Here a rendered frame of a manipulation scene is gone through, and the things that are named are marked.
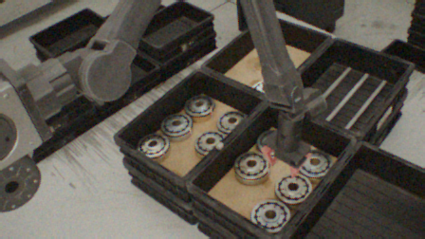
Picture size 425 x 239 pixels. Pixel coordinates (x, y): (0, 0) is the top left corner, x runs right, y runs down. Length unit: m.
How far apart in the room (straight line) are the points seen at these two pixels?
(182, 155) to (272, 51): 0.57
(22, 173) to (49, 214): 0.53
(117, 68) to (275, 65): 0.37
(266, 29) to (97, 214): 0.86
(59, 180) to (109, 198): 0.22
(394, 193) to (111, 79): 0.87
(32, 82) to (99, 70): 0.10
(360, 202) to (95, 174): 0.88
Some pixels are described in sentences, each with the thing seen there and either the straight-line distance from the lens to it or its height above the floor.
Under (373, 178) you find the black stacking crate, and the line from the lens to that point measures 1.34.
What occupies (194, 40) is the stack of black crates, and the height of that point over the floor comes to 0.52.
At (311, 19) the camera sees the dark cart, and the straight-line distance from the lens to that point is 3.00.
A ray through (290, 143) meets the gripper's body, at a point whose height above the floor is 1.07.
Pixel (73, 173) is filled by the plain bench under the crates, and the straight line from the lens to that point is 1.65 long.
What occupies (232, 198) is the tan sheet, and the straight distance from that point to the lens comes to 1.28.
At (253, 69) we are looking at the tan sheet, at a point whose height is 0.83.
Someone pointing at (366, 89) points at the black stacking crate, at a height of 0.83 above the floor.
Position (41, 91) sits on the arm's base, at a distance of 0.69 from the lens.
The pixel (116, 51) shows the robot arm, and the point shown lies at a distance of 0.72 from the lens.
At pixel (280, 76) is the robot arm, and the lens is 0.96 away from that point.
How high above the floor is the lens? 1.86
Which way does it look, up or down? 44 degrees down
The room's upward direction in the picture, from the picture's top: 9 degrees counter-clockwise
